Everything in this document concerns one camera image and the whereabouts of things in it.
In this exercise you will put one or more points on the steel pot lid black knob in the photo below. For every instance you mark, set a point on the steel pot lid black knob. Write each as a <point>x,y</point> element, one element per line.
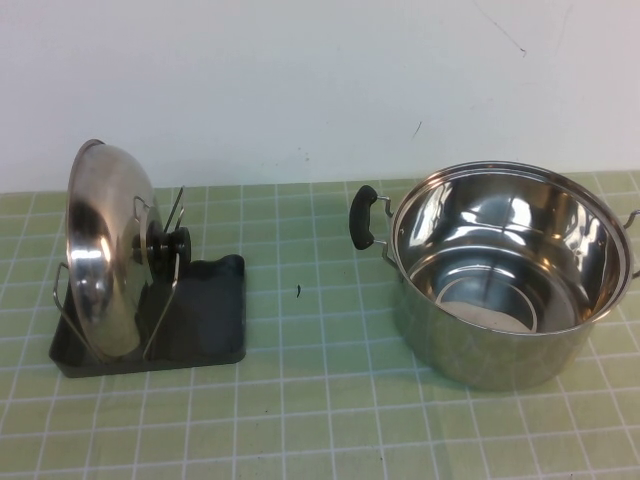
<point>105,240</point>

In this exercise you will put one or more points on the green checked table mat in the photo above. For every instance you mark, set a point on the green checked table mat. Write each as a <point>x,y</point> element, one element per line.
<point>320,425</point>

